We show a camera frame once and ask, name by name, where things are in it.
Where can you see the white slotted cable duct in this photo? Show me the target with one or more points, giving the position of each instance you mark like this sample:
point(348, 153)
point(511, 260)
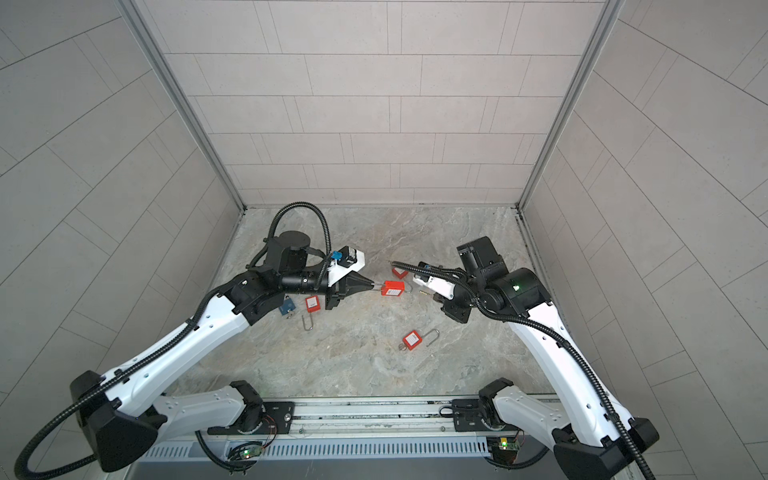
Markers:
point(330, 449)

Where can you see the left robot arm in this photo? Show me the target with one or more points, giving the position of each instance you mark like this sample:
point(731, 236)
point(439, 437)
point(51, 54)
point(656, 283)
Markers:
point(294, 259)

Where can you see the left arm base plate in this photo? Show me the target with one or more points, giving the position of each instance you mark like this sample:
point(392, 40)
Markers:
point(273, 417)

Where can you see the green circuit board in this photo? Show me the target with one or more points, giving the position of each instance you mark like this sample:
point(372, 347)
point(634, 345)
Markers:
point(503, 450)
point(248, 451)

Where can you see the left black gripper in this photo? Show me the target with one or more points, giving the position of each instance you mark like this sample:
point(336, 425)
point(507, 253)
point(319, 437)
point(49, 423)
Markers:
point(335, 294)

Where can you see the right green circuit board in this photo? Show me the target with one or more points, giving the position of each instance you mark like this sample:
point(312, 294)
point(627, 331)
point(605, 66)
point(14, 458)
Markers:
point(503, 450)

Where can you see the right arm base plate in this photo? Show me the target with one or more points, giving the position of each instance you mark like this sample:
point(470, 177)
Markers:
point(468, 415)

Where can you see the left green circuit board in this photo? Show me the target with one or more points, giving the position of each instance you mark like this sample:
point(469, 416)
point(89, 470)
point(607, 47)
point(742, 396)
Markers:
point(248, 451)

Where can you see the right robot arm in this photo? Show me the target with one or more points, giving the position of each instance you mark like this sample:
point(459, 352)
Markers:
point(520, 300)

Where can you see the aluminium mounting rail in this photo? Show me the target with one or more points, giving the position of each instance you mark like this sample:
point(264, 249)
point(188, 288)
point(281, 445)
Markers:
point(372, 417)

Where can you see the large blue padlock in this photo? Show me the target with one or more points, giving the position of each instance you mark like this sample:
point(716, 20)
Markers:
point(288, 307)

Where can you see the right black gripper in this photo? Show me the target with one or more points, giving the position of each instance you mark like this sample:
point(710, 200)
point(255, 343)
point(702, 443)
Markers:
point(455, 312)

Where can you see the red padlock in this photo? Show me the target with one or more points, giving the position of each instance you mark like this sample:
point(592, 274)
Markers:
point(415, 339)
point(400, 273)
point(393, 288)
point(312, 305)

